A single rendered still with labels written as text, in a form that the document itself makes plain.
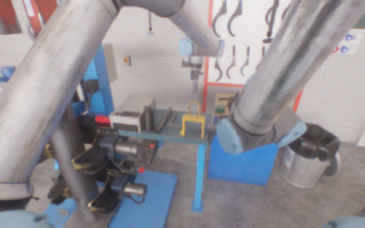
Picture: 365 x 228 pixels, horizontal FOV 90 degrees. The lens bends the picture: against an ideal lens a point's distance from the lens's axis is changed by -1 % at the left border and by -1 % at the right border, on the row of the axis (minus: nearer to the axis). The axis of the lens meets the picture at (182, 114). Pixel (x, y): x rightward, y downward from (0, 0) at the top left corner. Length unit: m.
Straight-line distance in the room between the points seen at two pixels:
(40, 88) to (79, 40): 0.12
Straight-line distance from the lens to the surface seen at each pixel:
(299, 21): 0.32
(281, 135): 0.53
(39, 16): 1.17
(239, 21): 2.90
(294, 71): 0.34
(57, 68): 0.45
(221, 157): 2.30
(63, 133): 1.49
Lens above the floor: 1.89
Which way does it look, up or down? 29 degrees down
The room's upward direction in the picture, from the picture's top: straight up
